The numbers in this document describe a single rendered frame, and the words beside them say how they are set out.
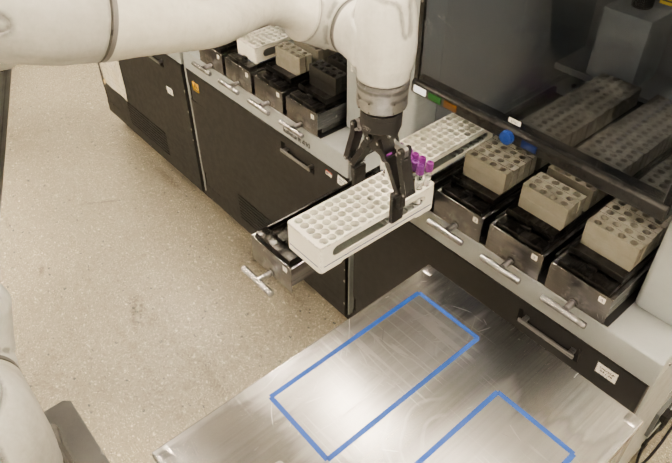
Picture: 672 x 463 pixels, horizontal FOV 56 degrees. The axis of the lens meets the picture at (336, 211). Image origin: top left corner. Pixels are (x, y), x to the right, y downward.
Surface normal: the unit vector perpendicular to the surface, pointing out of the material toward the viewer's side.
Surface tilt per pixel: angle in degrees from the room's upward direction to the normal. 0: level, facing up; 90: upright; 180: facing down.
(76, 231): 0
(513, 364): 0
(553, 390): 0
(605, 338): 90
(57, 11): 71
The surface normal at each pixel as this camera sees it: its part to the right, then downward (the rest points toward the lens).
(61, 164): 0.00, -0.76
